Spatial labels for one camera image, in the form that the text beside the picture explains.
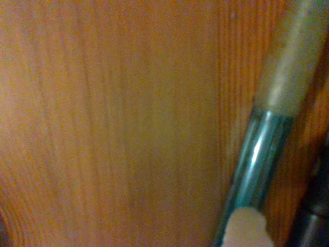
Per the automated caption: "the green mechanical pencil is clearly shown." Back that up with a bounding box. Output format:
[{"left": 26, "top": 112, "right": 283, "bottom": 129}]
[{"left": 212, "top": 0, "right": 329, "bottom": 247}]

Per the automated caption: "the black pen with red end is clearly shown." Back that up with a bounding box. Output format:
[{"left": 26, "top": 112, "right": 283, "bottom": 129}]
[{"left": 287, "top": 74, "right": 329, "bottom": 247}]

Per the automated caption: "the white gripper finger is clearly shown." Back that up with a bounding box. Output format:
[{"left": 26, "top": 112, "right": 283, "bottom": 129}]
[{"left": 223, "top": 206, "right": 276, "bottom": 247}]

